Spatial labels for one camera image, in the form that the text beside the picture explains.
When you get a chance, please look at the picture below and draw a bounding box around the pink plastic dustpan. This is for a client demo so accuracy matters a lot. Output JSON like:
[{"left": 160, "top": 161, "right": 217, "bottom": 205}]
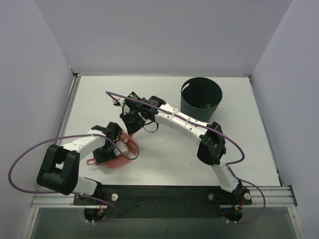
[{"left": 86, "top": 155, "right": 131, "bottom": 169}]

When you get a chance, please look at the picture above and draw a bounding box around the pink hand brush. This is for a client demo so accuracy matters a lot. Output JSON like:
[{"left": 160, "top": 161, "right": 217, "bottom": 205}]
[{"left": 120, "top": 132, "right": 139, "bottom": 155}]

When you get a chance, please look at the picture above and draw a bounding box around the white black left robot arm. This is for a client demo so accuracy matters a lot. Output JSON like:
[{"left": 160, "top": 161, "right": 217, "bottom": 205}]
[{"left": 36, "top": 122, "right": 122, "bottom": 205}]

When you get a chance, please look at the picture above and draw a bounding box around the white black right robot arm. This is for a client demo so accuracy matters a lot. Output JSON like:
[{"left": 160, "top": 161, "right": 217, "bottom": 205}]
[{"left": 117, "top": 92, "right": 242, "bottom": 197}]

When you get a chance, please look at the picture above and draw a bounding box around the dark grey waste bin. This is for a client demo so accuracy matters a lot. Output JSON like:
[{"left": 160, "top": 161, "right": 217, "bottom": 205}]
[{"left": 180, "top": 77, "right": 223, "bottom": 122}]

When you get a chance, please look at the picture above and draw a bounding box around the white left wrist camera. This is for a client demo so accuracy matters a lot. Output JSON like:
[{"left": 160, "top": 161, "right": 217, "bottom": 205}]
[{"left": 114, "top": 141, "right": 134, "bottom": 156}]

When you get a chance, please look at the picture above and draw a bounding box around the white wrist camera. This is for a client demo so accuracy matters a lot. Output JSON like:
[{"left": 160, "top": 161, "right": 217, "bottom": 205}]
[
  {"left": 113, "top": 98, "right": 125, "bottom": 107},
  {"left": 114, "top": 141, "right": 134, "bottom": 156}
]

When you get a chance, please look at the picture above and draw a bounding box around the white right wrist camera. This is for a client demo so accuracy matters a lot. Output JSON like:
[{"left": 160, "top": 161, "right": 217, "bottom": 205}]
[{"left": 113, "top": 98, "right": 125, "bottom": 107}]

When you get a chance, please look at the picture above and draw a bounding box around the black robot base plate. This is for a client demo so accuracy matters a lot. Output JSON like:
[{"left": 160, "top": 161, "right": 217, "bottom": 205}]
[{"left": 73, "top": 185, "right": 252, "bottom": 219}]

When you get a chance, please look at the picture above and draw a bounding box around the aluminium table frame rail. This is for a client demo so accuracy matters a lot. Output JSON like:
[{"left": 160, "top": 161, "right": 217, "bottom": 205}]
[{"left": 30, "top": 73, "right": 299, "bottom": 209}]

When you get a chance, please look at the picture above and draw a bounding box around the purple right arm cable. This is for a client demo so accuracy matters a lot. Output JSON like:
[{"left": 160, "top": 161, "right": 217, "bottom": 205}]
[{"left": 106, "top": 91, "right": 267, "bottom": 225}]

